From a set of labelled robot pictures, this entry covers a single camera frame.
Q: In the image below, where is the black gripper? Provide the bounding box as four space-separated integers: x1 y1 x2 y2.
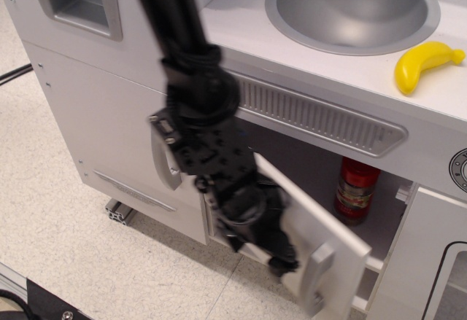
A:
218 210 299 273

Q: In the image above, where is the white cabinet door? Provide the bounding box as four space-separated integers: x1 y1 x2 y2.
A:
255 153 371 319

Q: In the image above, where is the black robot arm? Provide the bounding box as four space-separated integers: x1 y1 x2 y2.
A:
140 0 299 276

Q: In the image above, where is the white toy fridge cabinet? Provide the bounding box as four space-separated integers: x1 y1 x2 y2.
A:
5 0 207 243

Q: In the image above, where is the red spice jar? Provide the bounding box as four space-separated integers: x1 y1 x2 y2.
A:
333 157 381 226

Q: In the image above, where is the grey vent panel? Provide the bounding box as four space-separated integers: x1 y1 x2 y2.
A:
233 73 408 157

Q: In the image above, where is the silver fridge emblem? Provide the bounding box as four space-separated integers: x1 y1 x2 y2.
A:
93 170 177 212

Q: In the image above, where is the white toy kitchen counter unit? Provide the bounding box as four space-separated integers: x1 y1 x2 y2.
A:
196 0 466 319

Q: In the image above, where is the white oven door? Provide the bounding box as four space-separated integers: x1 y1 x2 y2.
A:
367 187 466 319

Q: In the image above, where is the black round oven dial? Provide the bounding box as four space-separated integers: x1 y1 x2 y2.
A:
449 149 467 192

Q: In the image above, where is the yellow toy banana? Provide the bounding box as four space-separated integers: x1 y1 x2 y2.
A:
394 42 466 95

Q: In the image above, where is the silver toy sink basin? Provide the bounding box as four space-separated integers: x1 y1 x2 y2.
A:
265 0 441 56

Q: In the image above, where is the silver cabinet door handle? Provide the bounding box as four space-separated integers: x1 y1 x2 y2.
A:
298 243 334 317

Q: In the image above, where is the silver fridge door handle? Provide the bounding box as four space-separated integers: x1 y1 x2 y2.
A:
151 128 182 191

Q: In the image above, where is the aluminium extrusion rail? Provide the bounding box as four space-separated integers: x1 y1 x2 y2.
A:
105 199 137 226

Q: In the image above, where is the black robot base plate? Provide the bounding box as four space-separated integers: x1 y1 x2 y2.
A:
0 278 92 320

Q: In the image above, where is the aluminium base frame rail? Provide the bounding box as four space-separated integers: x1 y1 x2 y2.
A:
0 262 28 302

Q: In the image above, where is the black floor cable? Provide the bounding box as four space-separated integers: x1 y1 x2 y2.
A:
0 63 33 86

